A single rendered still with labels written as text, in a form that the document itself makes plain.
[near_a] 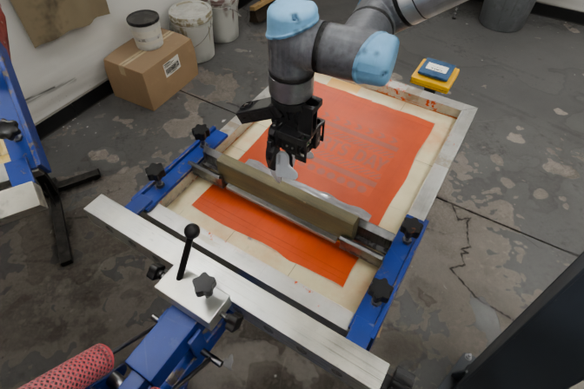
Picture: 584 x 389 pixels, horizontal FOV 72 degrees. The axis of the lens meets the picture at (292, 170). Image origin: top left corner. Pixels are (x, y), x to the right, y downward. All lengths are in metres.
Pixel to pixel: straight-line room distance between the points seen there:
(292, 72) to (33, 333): 1.77
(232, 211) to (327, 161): 0.29
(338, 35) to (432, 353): 1.54
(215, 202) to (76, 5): 1.98
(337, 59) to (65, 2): 2.32
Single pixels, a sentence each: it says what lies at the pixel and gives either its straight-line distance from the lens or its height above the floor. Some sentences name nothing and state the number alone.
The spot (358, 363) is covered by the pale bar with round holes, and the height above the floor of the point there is 1.04.
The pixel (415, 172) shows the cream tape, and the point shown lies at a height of 0.95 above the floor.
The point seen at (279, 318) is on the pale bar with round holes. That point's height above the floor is 1.04.
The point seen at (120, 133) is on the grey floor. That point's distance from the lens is 2.81.
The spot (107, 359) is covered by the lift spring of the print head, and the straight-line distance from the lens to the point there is 0.77.
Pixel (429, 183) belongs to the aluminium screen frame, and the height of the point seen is 0.99.
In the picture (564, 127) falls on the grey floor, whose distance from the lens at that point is 3.17.
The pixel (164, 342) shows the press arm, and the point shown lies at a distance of 0.77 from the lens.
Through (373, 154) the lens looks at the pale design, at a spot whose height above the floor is 0.95.
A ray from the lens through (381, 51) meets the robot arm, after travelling 0.58.
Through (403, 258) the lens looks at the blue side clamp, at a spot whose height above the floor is 1.00.
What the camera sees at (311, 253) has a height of 0.95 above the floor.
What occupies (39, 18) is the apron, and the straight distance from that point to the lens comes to 2.70.
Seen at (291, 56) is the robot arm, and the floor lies 1.41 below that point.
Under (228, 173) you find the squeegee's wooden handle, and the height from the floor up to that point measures 1.03.
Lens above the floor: 1.74
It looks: 47 degrees down
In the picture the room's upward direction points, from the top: straight up
